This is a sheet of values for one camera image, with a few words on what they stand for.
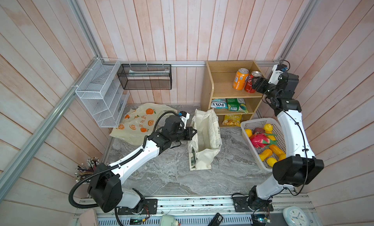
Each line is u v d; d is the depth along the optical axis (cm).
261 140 88
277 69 63
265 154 87
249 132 96
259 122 98
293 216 69
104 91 70
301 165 42
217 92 83
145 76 103
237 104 94
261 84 66
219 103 93
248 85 78
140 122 99
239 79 78
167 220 66
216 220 67
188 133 67
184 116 70
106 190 40
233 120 105
